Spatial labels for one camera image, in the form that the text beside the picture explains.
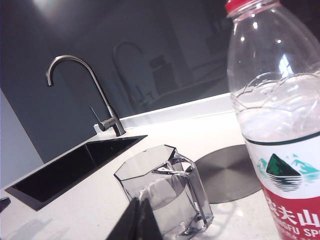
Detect clear red-label water bottle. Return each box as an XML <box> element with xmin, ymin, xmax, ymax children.
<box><xmin>224</xmin><ymin>0</ymin><xmax>320</xmax><ymax>240</ymax></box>

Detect round black metal disc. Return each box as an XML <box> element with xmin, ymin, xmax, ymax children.
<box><xmin>194</xmin><ymin>144</ymin><xmax>262</xmax><ymax>205</ymax></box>

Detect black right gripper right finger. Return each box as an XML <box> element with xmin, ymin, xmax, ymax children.
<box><xmin>136</xmin><ymin>197</ymin><xmax>164</xmax><ymax>240</ymax></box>

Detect black rectangular sink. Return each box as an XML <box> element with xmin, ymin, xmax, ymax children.
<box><xmin>4</xmin><ymin>134</ymin><xmax>148</xmax><ymax>212</ymax></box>

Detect clear faceted plastic mug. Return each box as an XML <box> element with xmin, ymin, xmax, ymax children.
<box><xmin>113</xmin><ymin>144</ymin><xmax>215</xmax><ymax>238</ymax></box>

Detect brushed steel gooseneck faucet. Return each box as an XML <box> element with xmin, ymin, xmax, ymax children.
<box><xmin>45</xmin><ymin>54</ymin><xmax>127</xmax><ymax>137</ymax></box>

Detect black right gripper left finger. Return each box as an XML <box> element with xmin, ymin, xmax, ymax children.
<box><xmin>106</xmin><ymin>196</ymin><xmax>141</xmax><ymax>240</ymax></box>

